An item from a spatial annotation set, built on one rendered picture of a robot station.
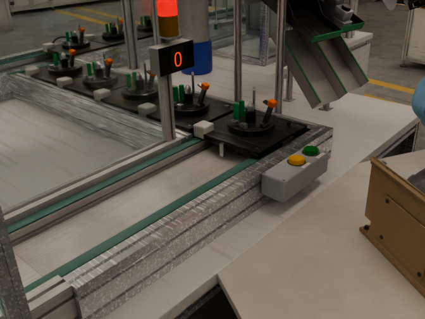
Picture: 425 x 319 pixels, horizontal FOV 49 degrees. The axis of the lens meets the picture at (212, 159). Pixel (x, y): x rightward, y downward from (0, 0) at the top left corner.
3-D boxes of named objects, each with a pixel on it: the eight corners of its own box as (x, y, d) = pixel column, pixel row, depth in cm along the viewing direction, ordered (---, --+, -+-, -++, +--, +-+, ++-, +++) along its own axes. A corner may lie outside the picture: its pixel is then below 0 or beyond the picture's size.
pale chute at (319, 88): (339, 99, 152) (348, 92, 148) (312, 109, 145) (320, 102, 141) (296, 28, 157) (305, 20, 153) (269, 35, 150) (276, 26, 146)
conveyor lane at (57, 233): (304, 157, 143) (307, 128, 139) (66, 314, 89) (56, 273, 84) (233, 134, 161) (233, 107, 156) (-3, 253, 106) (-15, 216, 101)
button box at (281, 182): (327, 171, 127) (329, 150, 124) (283, 203, 113) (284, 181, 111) (305, 164, 131) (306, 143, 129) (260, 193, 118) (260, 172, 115)
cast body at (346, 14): (348, 30, 150) (358, 10, 145) (339, 31, 148) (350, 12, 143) (331, 15, 154) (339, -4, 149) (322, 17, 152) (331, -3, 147)
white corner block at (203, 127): (214, 135, 138) (214, 123, 136) (204, 140, 135) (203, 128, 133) (203, 131, 141) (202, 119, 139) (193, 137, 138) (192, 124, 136)
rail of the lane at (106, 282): (330, 157, 143) (333, 125, 138) (85, 330, 85) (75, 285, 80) (315, 152, 146) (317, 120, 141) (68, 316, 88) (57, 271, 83)
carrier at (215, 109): (240, 112, 155) (240, 75, 149) (190, 135, 139) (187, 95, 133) (188, 97, 169) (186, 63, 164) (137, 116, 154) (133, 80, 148)
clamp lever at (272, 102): (269, 123, 133) (277, 101, 129) (265, 125, 132) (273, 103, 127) (260, 116, 135) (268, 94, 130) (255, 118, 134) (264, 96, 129)
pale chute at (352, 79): (360, 87, 162) (369, 80, 158) (336, 96, 155) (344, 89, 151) (320, 21, 167) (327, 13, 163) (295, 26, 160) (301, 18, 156)
